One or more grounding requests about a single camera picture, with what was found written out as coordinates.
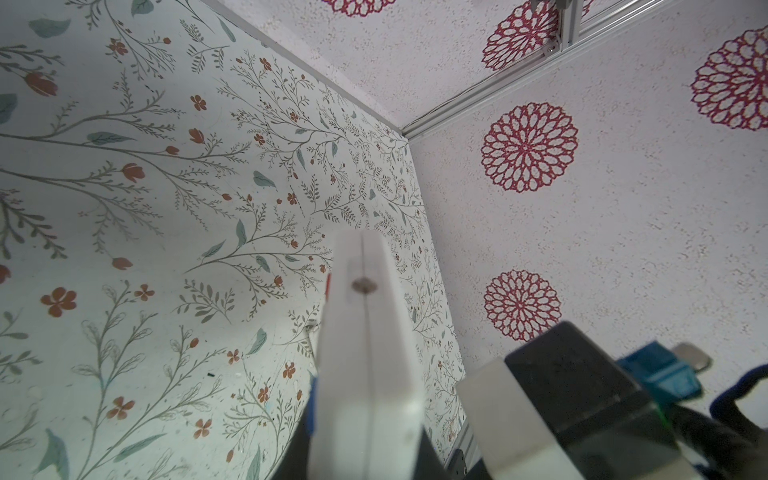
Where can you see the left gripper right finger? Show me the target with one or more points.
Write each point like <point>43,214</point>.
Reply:
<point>398,390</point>

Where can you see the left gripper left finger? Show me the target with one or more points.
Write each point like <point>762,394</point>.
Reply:
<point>338,442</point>

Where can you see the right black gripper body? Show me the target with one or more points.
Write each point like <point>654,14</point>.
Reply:
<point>585,415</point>

